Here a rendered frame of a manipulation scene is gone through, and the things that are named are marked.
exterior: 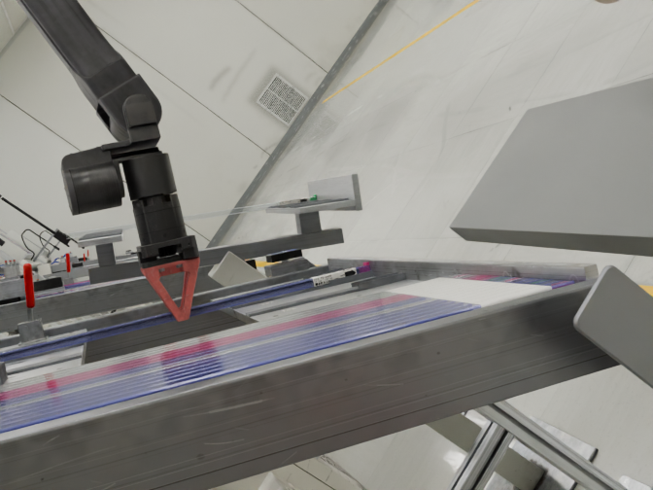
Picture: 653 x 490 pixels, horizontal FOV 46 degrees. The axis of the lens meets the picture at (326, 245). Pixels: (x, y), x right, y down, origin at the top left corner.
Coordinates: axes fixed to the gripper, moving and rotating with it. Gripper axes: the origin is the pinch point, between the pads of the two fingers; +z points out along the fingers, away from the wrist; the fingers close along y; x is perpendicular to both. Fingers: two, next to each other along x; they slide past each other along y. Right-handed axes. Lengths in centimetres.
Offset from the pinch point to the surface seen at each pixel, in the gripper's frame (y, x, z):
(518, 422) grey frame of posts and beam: -21, 53, 35
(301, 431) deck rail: 49.3, 1.6, 3.4
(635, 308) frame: 54, 24, 1
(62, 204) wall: -761, -32, -56
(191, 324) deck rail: -18.7, 2.7, 4.1
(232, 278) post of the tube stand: -47.0, 14.6, 1.3
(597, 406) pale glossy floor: -43, 84, 46
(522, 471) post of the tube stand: -46, 65, 55
